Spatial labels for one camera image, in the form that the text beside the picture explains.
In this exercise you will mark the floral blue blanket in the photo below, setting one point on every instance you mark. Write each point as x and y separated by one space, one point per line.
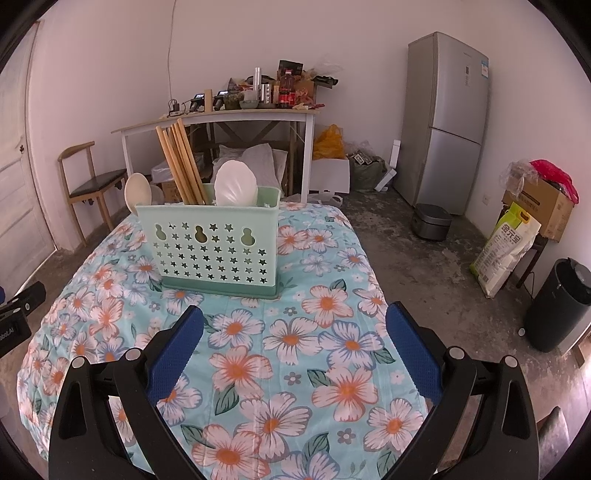
295 277

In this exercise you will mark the clutter of bottles and items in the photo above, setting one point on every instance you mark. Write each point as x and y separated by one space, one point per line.
307 87

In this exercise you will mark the white panelled door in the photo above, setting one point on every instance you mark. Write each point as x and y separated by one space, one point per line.
18 184

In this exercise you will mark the clear plastic storage box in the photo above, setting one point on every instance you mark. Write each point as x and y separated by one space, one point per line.
161 170

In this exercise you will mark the wooden chair with dark seat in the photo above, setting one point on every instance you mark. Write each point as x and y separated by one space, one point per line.
97 182

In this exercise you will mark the cola bottle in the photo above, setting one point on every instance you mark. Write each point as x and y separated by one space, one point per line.
287 90

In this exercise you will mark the bundle of wooden chopsticks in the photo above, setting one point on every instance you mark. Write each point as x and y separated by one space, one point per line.
182 161

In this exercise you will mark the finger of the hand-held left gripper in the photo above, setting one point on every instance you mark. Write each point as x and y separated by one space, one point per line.
27 300

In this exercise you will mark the white board strips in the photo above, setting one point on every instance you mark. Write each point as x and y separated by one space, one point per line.
390 164

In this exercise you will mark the large brown cardboard box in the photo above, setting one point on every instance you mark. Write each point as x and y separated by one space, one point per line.
540 207

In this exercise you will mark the red plastic bag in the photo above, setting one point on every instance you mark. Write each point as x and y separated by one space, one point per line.
554 177

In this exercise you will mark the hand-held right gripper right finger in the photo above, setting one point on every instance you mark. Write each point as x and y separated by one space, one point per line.
415 355

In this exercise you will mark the grey rice cooker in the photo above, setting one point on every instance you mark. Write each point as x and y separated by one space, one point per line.
431 221

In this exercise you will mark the small brown cardboard box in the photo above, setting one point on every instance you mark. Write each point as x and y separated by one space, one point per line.
170 191

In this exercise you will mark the black cylindrical air purifier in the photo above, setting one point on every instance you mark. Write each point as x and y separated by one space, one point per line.
558 304

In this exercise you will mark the white bag under table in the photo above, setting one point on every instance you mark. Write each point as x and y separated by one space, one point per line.
258 157

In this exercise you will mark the white cardboard box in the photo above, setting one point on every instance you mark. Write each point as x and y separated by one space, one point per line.
330 175

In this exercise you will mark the green plastic utensil holder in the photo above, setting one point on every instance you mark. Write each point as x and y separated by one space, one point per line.
207 249

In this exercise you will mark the yellow and white rice bag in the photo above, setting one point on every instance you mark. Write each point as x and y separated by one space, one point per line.
505 249

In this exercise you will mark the grey refrigerator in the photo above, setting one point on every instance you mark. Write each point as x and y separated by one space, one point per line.
443 124

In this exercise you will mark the black device with screen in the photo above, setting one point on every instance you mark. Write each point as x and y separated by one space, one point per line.
198 99
221 96

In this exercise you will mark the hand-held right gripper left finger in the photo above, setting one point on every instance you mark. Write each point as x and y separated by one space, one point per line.
173 360

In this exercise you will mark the cream round spoon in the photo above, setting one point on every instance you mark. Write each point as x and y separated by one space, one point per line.
137 191

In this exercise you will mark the yellow plastic bag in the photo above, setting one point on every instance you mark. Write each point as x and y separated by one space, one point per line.
328 143

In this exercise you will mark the grey-green sack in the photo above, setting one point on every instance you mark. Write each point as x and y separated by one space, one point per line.
367 168

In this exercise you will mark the white table with wooden top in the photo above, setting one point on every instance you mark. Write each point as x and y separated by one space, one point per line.
221 116

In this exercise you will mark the white shell-shaped spoon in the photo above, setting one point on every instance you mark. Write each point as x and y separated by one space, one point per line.
235 182

